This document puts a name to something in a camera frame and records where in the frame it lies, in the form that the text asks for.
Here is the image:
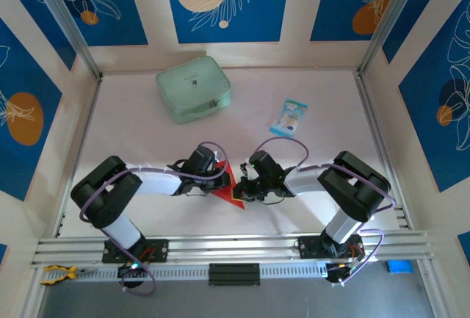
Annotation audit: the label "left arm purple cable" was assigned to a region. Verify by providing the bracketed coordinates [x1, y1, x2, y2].
[79, 142, 229, 296]

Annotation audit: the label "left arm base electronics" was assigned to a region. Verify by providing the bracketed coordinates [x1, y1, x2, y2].
[117, 260, 148, 290]

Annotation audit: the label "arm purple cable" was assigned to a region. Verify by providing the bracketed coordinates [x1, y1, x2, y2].
[79, 142, 229, 296]
[254, 135, 397, 288]

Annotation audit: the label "aluminium side rail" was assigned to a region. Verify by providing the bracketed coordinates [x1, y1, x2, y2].
[354, 70, 411, 230]
[54, 75, 103, 239]

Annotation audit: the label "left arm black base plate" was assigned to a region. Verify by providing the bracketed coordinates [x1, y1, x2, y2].
[101, 239, 170, 264]

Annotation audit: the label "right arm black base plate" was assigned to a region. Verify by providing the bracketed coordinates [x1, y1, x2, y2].
[297, 235, 364, 260]

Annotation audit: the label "aluminium rail beam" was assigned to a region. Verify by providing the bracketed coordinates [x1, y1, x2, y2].
[31, 229, 436, 267]

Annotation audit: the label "red paper sheet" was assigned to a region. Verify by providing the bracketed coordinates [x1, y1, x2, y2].
[211, 159, 247, 211]

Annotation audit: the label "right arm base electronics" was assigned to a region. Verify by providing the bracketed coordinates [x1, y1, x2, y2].
[325, 246, 365, 286]

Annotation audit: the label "blue sponge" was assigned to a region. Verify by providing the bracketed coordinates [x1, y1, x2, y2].
[385, 259, 414, 275]

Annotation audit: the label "black block on duct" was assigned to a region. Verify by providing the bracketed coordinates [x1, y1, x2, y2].
[208, 263, 261, 286]

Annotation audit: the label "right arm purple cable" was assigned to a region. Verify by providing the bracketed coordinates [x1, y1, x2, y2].
[254, 135, 397, 288]

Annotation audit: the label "mint green zip pouch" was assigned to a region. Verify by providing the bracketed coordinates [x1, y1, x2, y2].
[155, 56, 232, 125]

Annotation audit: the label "light blue snack packet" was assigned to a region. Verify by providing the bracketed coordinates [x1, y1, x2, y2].
[268, 97, 308, 139]

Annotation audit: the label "grey slotted cable duct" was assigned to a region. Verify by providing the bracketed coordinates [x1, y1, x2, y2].
[40, 262, 328, 286]

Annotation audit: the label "yellow handled pliers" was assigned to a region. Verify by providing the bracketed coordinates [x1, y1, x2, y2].
[39, 264, 98, 286]

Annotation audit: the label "aluminium corner post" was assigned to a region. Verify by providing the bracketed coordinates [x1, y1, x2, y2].
[27, 0, 103, 79]
[358, 0, 429, 76]

